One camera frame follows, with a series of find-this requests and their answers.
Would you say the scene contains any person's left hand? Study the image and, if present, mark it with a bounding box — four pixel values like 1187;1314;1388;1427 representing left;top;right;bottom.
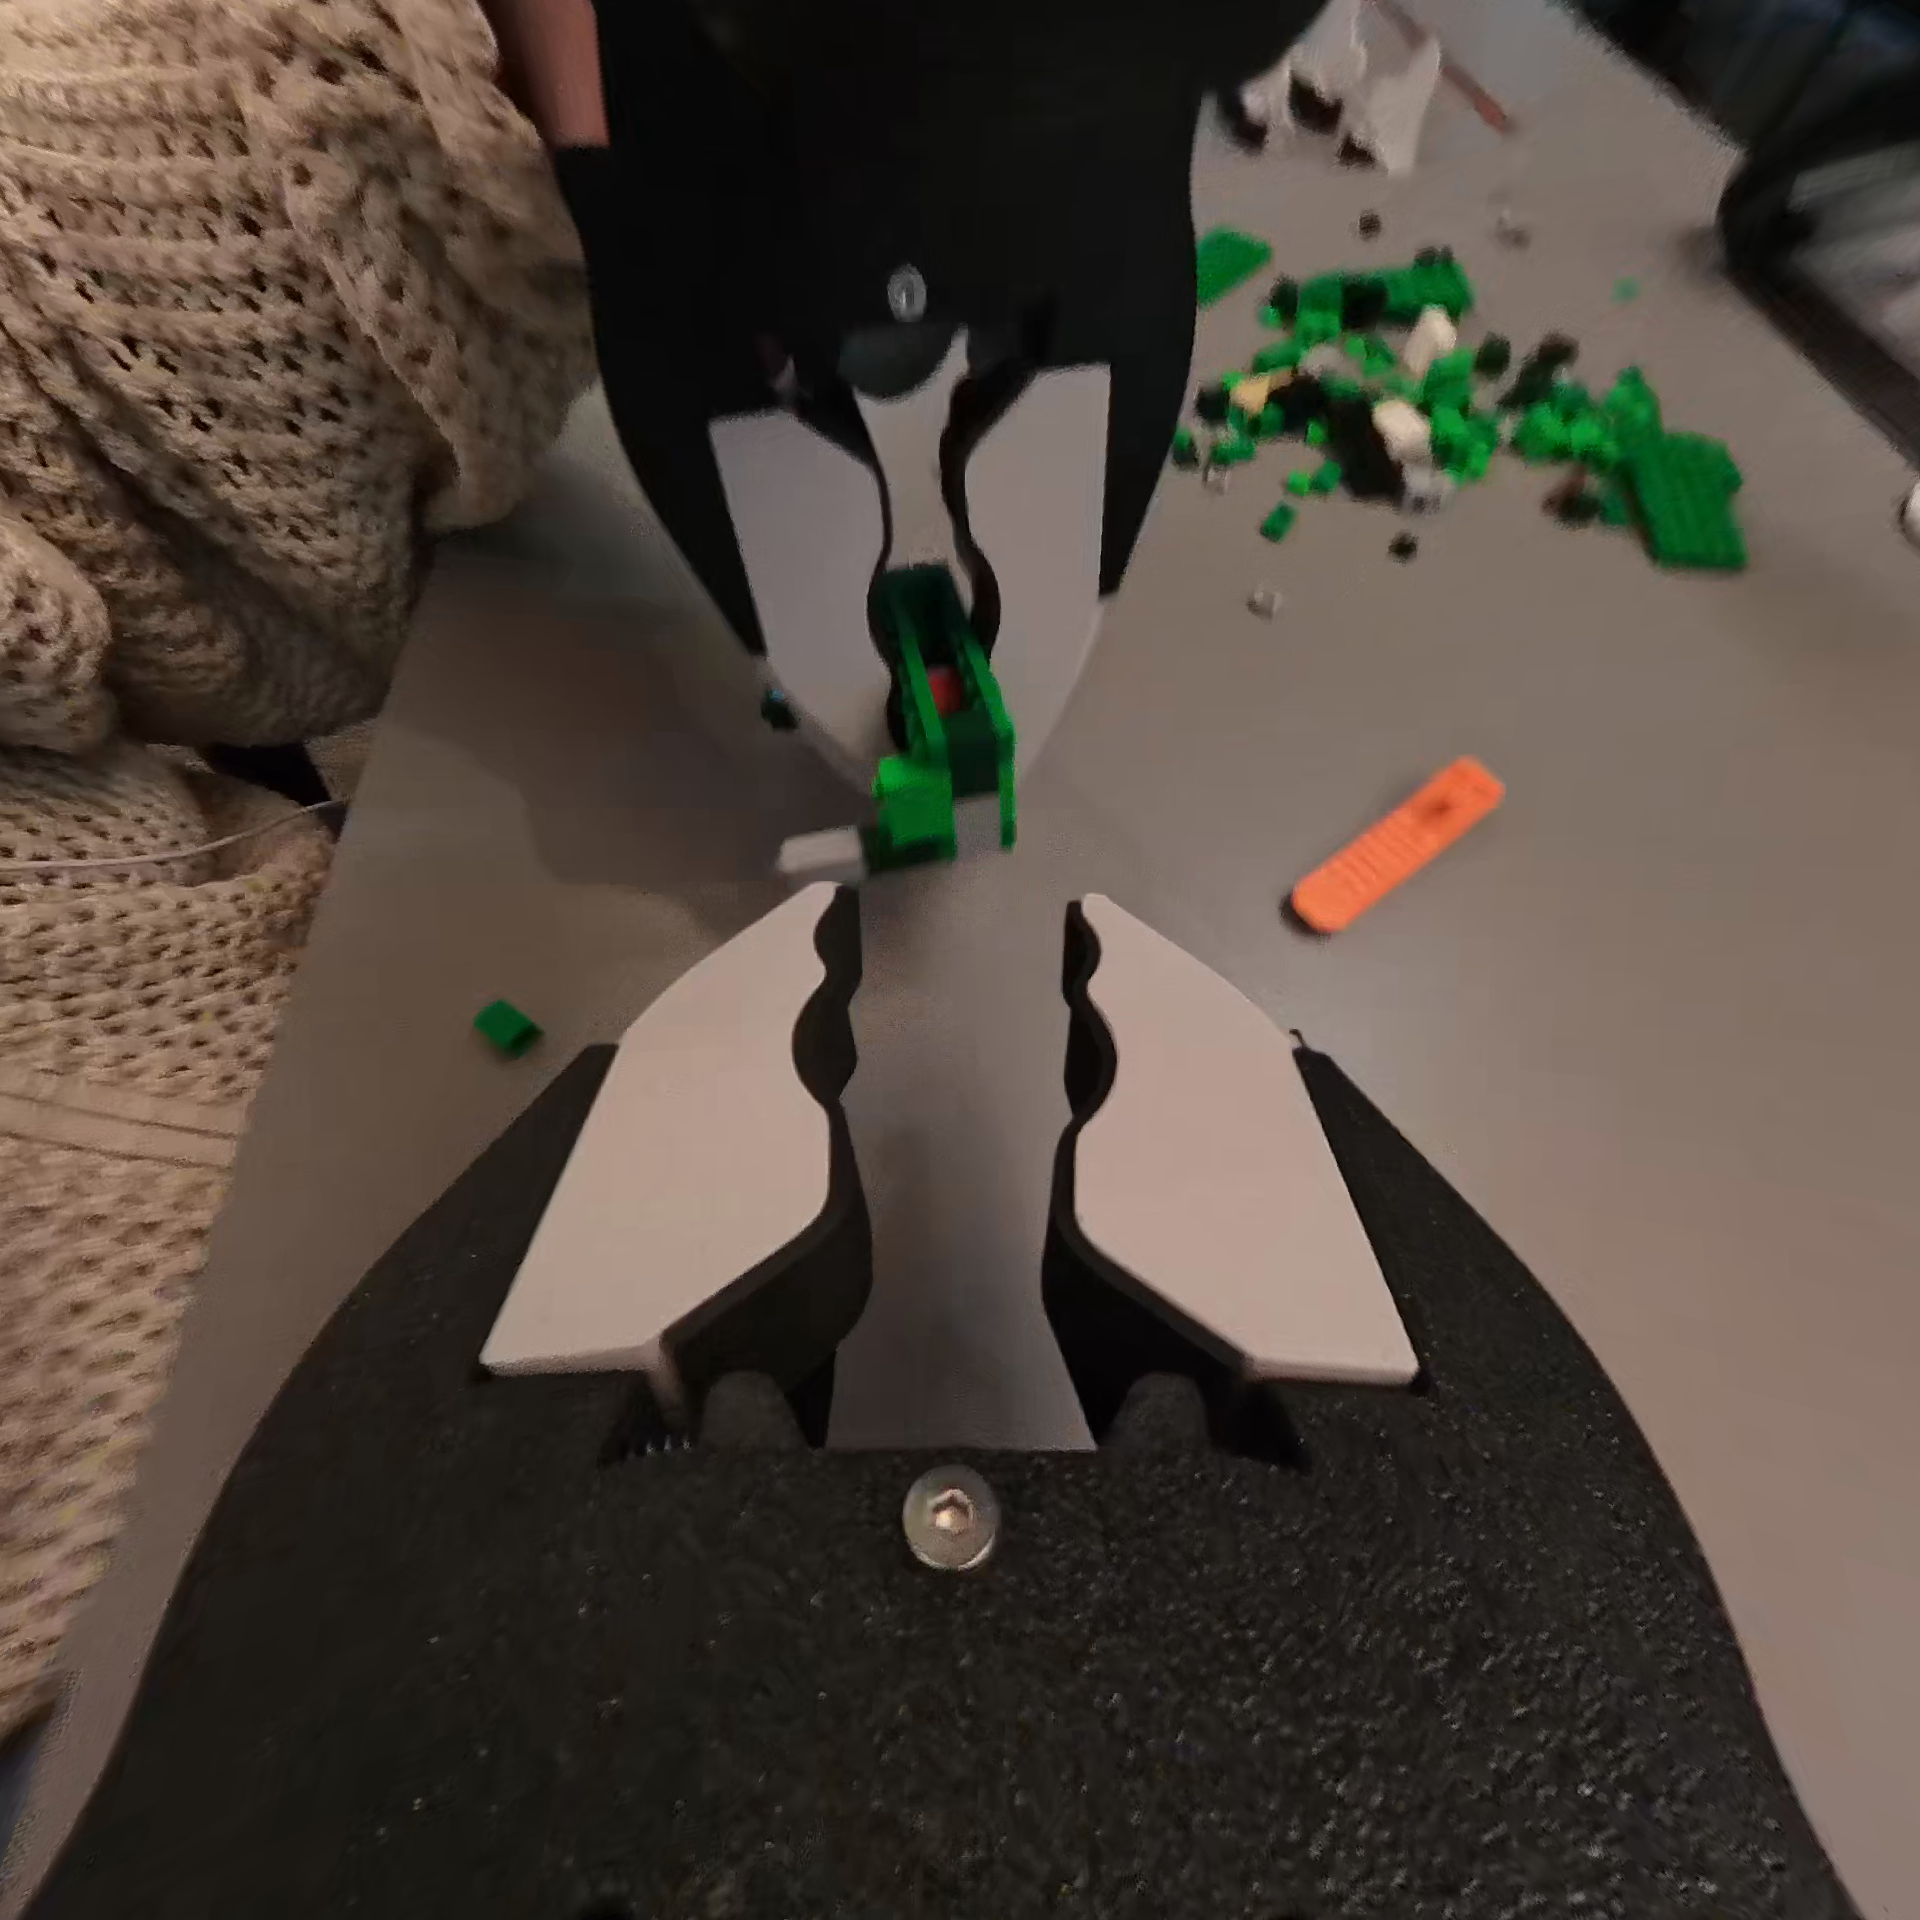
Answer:
490;0;609;155

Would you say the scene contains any white cord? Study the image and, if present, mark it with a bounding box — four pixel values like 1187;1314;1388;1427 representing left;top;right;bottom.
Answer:
0;801;353;883

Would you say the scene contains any pile of lego pieces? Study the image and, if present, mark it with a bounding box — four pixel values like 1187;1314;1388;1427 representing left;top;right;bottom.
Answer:
1178;208;1762;623

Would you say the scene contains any orange brick separator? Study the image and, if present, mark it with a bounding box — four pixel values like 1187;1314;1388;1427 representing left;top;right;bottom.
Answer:
1294;755;1508;940

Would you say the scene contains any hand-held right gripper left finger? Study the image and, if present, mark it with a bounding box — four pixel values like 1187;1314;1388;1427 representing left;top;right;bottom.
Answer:
479;883;873;1383

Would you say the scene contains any thin brown stick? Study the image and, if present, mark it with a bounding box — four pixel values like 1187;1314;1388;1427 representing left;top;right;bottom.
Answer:
1373;0;1521;133

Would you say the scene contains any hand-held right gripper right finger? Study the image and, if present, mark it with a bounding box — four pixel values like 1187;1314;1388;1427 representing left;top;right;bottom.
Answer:
1042;890;1420;1383

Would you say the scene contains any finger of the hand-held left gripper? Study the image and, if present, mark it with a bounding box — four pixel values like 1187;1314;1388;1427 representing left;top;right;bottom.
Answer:
934;369;1123;789
711;407;907;789

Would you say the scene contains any green lego assembly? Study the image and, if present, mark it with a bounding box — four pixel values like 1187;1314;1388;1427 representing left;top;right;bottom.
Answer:
871;558;1022;877

